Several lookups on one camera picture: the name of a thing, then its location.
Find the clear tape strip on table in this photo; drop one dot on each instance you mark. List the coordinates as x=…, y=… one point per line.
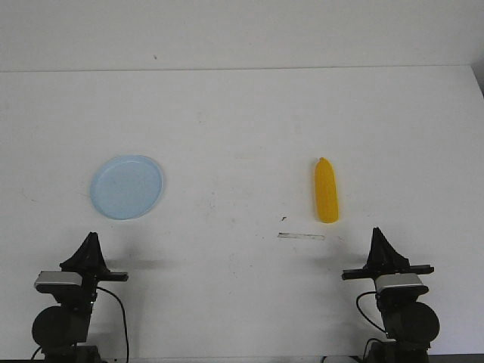
x=301, y=236

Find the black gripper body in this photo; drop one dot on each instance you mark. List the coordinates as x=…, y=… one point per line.
x=365, y=273
x=91, y=279

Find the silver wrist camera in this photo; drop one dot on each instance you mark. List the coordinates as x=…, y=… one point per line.
x=54, y=281
x=408, y=281

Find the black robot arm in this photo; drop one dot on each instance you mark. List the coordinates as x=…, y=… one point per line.
x=409, y=325
x=61, y=331

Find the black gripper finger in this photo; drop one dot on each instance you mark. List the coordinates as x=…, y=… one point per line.
x=80, y=260
x=389, y=257
x=373, y=259
x=98, y=262

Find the light blue round plate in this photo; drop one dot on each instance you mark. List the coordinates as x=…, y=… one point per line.
x=126, y=187

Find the yellow toy corn cob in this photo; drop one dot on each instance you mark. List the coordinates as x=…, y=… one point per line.
x=326, y=198

